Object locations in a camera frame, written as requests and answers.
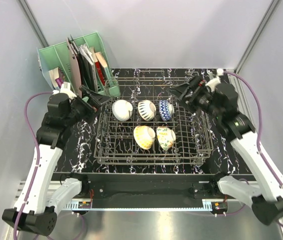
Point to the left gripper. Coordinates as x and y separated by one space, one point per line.
95 101

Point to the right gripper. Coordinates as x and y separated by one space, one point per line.
197 86

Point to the blue zigzag pattern bowl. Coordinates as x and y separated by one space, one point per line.
166 110

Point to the plain white bowl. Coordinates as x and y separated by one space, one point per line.
122 110

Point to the white bowl black stripes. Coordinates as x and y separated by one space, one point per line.
147 110

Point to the grey wire dish rack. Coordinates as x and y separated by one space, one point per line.
115 143

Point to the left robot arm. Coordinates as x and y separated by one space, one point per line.
34 212

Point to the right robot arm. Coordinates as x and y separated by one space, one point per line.
220 100

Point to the green file organizer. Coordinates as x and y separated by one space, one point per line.
57 56

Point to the red book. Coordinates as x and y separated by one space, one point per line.
102 68

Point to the pink folder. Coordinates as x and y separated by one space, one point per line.
74 68

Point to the green floral bowl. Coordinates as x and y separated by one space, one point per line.
166 137

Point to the white papers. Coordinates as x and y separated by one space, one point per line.
84 48

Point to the yellow checked bowl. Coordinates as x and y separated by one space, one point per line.
144 136

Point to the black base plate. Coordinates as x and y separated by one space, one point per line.
151 191

